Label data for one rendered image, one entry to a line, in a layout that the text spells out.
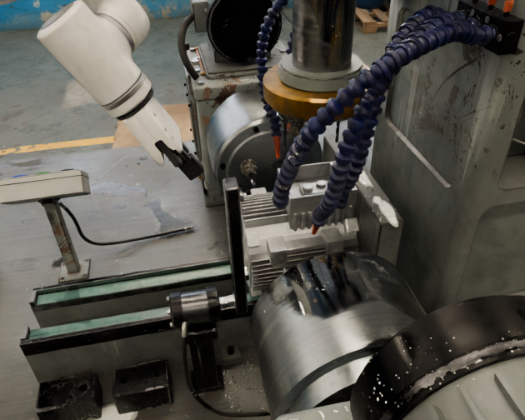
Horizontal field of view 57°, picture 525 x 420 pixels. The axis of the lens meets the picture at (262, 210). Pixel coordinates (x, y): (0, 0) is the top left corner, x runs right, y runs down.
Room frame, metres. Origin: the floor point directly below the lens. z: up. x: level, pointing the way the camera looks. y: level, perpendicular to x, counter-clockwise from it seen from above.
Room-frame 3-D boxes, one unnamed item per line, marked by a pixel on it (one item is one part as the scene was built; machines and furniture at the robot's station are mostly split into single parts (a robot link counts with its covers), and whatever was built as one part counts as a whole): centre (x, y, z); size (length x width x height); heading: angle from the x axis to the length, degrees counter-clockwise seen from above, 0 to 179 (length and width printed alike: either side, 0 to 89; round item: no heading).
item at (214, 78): (1.31, 0.05, 0.99); 0.35 x 0.31 x 0.37; 10
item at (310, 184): (0.73, -0.10, 1.11); 0.12 x 0.11 x 0.07; 100
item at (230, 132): (1.07, 0.01, 1.04); 0.37 x 0.25 x 0.25; 10
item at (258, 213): (0.72, -0.06, 1.01); 0.20 x 0.19 x 0.19; 100
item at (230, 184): (0.57, 0.04, 1.12); 0.04 x 0.03 x 0.26; 100
